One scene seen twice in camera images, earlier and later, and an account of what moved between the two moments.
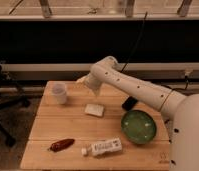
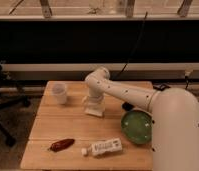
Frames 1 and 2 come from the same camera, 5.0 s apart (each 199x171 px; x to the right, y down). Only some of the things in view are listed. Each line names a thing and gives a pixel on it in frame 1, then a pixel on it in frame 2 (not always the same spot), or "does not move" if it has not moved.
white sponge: (96, 109) does not move
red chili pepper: (61, 145) does not move
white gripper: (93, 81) to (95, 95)
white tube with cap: (105, 147) does not move
